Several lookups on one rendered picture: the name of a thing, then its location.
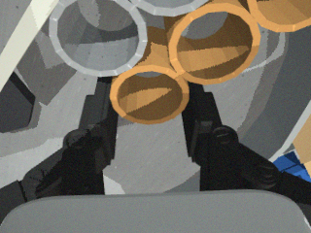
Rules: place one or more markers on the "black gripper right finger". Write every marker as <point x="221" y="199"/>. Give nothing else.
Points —
<point x="232" y="165"/>

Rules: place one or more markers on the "bronze bushing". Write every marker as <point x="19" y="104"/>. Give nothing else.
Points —
<point x="280" y="15"/>
<point x="150" y="100"/>
<point x="218" y="57"/>

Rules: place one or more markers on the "grey metal ring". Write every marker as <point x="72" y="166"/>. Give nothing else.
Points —
<point x="94" y="51"/>
<point x="169" y="8"/>

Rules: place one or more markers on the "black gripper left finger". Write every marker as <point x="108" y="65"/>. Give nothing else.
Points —
<point x="76" y="168"/>

